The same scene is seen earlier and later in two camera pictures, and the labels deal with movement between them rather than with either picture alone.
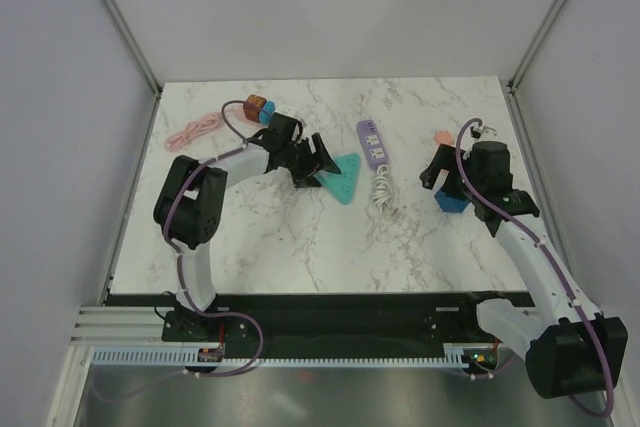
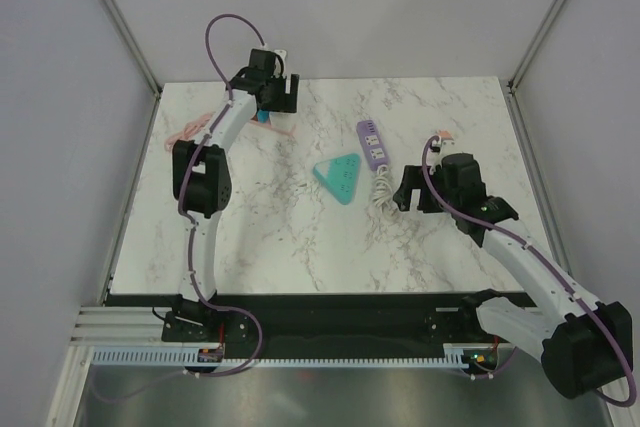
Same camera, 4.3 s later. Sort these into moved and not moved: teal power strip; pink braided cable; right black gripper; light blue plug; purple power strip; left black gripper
Moved: right black gripper; left black gripper
Not moved: purple power strip; teal power strip; light blue plug; pink braided cable
